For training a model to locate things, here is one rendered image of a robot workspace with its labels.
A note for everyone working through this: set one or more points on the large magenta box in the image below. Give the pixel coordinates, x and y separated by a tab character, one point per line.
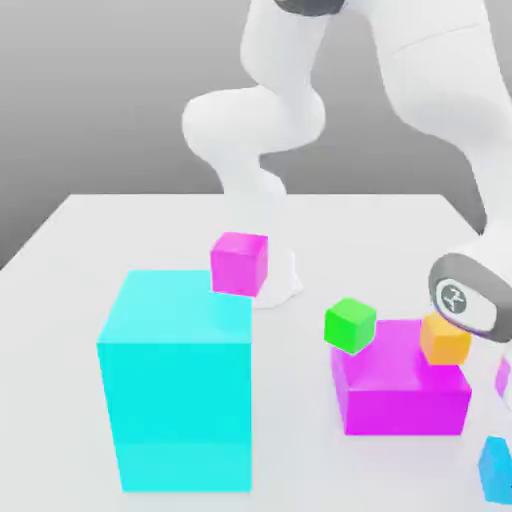
400	400

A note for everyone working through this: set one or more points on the small blue cube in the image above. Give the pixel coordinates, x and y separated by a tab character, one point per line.
497	472

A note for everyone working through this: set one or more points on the small magenta cube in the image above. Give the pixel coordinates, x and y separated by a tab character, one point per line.
238	264

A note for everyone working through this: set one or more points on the small green cube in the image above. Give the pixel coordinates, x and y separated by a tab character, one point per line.
349	326

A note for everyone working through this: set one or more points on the small orange cube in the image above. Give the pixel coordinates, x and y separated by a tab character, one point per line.
444	344

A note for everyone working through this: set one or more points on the large cyan box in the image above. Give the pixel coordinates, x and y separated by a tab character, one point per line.
176	384

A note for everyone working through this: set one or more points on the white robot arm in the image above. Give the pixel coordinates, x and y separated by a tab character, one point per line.
280	112

